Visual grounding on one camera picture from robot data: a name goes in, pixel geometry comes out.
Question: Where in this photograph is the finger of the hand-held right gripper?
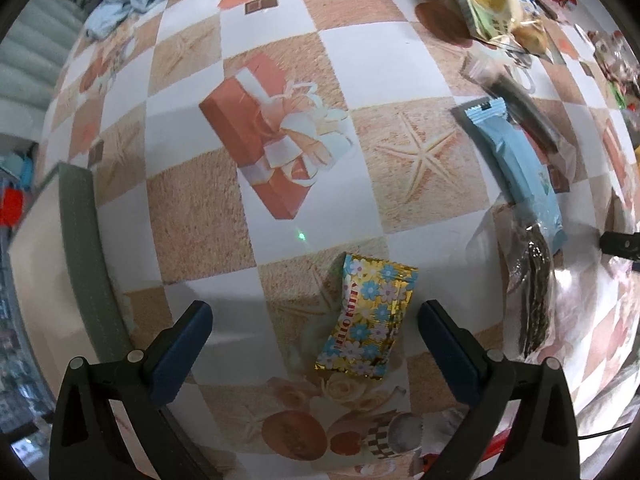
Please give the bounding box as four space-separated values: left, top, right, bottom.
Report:
599 230 640 263

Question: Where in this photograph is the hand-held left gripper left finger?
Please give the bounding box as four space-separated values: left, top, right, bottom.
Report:
49 300 216 480

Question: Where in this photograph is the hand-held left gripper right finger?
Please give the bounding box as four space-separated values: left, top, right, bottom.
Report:
417 300 581 480

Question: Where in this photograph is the floral gold candy packet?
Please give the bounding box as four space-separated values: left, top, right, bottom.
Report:
314 253 420 380

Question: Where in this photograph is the clear packet of dark sticks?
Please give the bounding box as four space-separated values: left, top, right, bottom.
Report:
492 200 566 361

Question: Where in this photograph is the pile of assorted wrapped snacks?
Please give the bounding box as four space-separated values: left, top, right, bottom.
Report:
587 30 640 111

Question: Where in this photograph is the light blue snack packet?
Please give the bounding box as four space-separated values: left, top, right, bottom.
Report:
451 98 568 253

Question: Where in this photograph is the clear packet with dark bar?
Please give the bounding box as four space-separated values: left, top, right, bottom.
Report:
460 55 571 161

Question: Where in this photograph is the gold cookie packet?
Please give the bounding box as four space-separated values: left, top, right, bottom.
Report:
510 17 548 56

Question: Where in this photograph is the black cable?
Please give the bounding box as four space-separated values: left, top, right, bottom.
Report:
579 422 632 440

